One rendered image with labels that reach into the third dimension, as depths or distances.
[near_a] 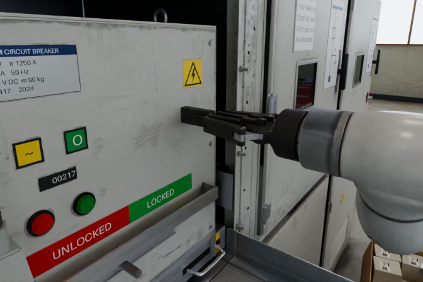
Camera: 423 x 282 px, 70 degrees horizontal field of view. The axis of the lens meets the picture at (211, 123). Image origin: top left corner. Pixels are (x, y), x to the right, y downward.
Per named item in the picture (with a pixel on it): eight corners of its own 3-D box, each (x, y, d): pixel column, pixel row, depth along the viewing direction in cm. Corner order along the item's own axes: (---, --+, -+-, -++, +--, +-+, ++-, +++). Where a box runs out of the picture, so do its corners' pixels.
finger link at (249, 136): (278, 141, 46) (262, 151, 42) (248, 135, 49) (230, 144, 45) (279, 126, 45) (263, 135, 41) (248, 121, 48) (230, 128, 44)
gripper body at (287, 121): (293, 170, 42) (235, 155, 47) (313, 153, 48) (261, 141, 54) (297, 117, 40) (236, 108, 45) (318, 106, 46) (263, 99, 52)
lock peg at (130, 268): (145, 276, 48) (143, 255, 47) (133, 284, 47) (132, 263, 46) (120, 259, 52) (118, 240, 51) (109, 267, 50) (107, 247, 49)
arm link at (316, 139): (352, 165, 45) (312, 157, 49) (359, 106, 43) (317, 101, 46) (334, 188, 38) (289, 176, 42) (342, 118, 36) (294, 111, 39)
